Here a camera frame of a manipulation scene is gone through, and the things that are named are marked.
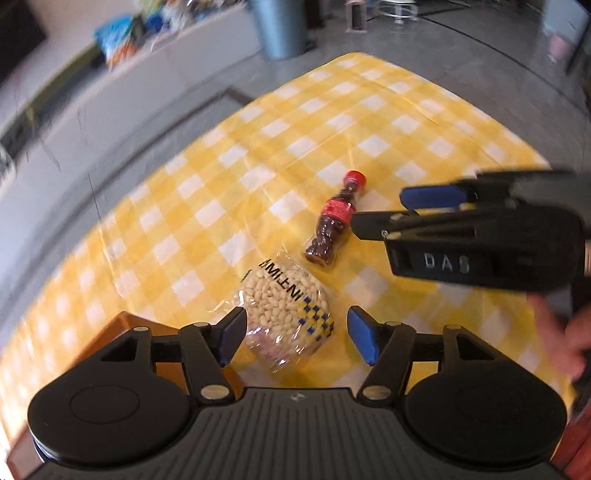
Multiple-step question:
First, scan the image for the person's right hand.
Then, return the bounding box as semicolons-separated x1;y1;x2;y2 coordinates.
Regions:
526;293;591;385

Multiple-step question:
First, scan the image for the yellow checked tablecloth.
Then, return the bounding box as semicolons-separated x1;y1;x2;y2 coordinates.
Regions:
0;52;578;450

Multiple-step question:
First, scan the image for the blue snack bag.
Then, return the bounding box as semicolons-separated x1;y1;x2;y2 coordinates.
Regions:
94;13;145;71

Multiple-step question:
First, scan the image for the white stool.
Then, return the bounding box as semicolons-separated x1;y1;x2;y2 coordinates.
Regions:
373;0;419;25

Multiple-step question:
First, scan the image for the wooden tray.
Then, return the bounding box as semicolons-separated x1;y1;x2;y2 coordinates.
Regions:
7;311;245;468

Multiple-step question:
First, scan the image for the white television cabinet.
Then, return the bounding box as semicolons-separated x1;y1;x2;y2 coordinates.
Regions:
0;0;282;197

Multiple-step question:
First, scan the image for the small candy bottle red cap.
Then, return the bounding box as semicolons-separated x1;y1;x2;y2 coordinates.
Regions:
302;169;367;270

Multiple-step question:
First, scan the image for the grey-blue trash can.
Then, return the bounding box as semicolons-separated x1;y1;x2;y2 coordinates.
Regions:
248;0;308;61

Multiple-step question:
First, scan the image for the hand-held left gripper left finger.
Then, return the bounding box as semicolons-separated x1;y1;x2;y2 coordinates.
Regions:
98;306;247;407

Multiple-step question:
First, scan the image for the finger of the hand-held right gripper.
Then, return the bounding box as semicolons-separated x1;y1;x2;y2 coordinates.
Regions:
351;207;478;241
399;173;514;210

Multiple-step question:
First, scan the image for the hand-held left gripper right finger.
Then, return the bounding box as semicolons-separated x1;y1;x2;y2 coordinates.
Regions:
346;305;498;407

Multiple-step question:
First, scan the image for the clear bag of pale nuts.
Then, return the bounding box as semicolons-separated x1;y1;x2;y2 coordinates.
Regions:
237;248;336;374

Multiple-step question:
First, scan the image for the black wall television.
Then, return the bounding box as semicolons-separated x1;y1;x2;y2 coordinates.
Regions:
0;0;48;85

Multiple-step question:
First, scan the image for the pink waste bin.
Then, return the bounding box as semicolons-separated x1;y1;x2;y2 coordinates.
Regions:
549;34;579;60

